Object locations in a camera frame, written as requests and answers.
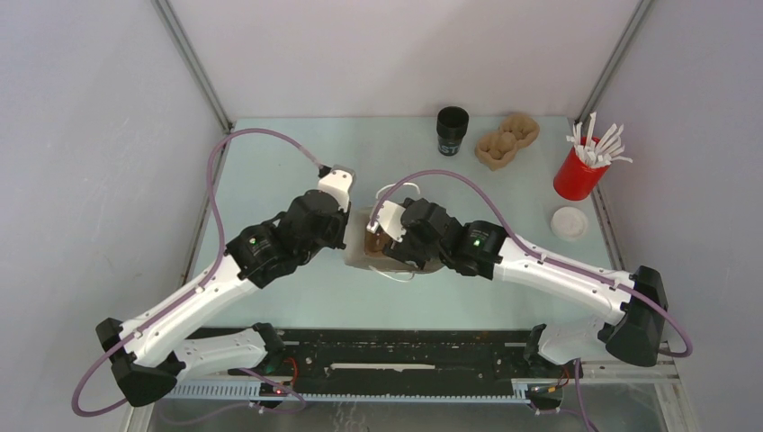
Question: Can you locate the light blue paper bag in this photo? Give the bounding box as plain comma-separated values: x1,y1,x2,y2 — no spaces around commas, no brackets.
343,206,444,283

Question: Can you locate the brown pulp cup carrier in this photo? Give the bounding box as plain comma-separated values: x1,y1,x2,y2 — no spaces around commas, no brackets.
474,112,541,171
364,231,392,258

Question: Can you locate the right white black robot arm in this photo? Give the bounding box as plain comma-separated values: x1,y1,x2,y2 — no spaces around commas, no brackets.
366,198,668,376

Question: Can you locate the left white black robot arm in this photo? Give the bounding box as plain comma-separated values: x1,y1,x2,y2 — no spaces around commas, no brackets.
96,186,350,407

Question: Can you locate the black paper cup stack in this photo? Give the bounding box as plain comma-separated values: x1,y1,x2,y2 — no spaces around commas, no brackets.
435,106,470,157

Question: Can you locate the white lid stack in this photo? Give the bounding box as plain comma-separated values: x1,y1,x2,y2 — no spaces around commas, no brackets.
550,206,588,241

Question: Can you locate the red cup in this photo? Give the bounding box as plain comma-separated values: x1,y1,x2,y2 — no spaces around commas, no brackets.
553,149,609,201

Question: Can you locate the white wrapped straws bundle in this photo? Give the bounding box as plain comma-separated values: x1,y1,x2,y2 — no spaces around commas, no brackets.
566,112,633,169

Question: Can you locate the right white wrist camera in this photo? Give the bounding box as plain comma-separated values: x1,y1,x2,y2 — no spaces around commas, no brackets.
366,201,407,243

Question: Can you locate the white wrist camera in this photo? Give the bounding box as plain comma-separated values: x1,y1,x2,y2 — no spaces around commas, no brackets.
317,165,355,213
366,201,407,243

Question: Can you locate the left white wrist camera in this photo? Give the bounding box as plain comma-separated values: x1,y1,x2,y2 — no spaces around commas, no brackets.
317,165,355,213

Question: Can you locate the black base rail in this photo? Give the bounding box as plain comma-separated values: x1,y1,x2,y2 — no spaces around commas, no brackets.
138,326,681,412

